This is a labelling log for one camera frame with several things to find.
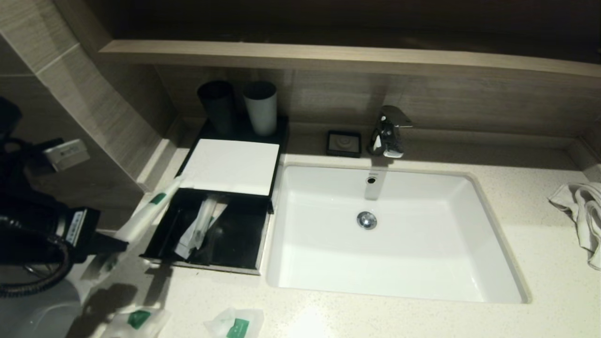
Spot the toothbrush kit frosted sleeve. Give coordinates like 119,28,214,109
173,195,220,260
84,176,185,288

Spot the grey tumbler cup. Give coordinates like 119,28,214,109
243,81,278,137

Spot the green-label amenity packet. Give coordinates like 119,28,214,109
204,307,264,338
101,307,172,338

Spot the white crumpled towel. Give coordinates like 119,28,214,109
548,182,601,270

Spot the dark tumbler cup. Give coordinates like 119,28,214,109
197,80,237,135

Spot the slim frosted sleeve green label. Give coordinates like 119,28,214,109
209,200,230,235

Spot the white rectangular sink basin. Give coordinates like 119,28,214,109
266,162,532,304

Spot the white ribbed tray mat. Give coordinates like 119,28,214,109
177,138,281,196

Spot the black square soap dish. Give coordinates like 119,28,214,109
326,130,362,158

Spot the chrome sink drain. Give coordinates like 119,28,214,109
356,211,378,230

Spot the chrome sink faucet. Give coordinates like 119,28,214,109
367,105,414,158

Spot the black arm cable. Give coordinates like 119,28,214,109
0,232,74,298

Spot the wooden wall shelf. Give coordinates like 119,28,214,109
99,40,601,78

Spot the black glossy box drawer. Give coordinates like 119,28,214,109
141,190,274,276

